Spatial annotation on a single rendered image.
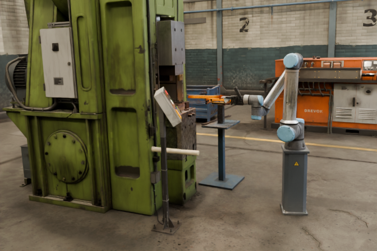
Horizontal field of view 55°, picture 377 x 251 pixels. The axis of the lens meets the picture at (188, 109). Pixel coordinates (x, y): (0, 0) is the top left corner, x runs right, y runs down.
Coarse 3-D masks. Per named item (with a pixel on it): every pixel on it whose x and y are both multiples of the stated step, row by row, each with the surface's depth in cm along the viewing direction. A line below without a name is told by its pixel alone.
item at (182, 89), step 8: (176, 0) 365; (176, 8) 366; (176, 16) 366; (184, 64) 392; (184, 72) 393; (176, 80) 375; (184, 80) 393; (160, 88) 383; (168, 88) 380; (176, 88) 376; (184, 88) 394; (176, 96) 378; (184, 96) 395
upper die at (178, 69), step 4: (180, 64) 346; (160, 68) 340; (164, 68) 339; (168, 68) 337; (172, 68) 336; (176, 68) 338; (180, 68) 346; (160, 72) 341; (164, 72) 339; (168, 72) 338; (172, 72) 336; (176, 72) 338; (180, 72) 346
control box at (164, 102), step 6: (162, 90) 281; (156, 96) 276; (162, 96) 276; (168, 96) 296; (162, 102) 277; (168, 102) 277; (162, 108) 277; (168, 108) 278; (174, 108) 287; (168, 114) 278; (174, 114) 279; (174, 120) 280; (180, 120) 280
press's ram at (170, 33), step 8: (160, 24) 327; (168, 24) 324; (176, 24) 334; (160, 32) 329; (168, 32) 326; (176, 32) 334; (184, 32) 351; (160, 40) 330; (168, 40) 327; (176, 40) 335; (184, 40) 352; (160, 48) 331; (168, 48) 328; (176, 48) 336; (184, 48) 353; (160, 56) 333; (168, 56) 330; (176, 56) 336; (184, 56) 353; (160, 64) 334; (168, 64) 331; (176, 64) 337
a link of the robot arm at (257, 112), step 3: (252, 108) 322; (255, 108) 321; (258, 108) 320; (261, 108) 329; (252, 111) 323; (255, 111) 321; (258, 111) 321; (261, 111) 325; (252, 114) 323; (255, 114) 322; (258, 114) 321; (261, 114) 325; (252, 117) 324; (255, 117) 322; (258, 117) 322
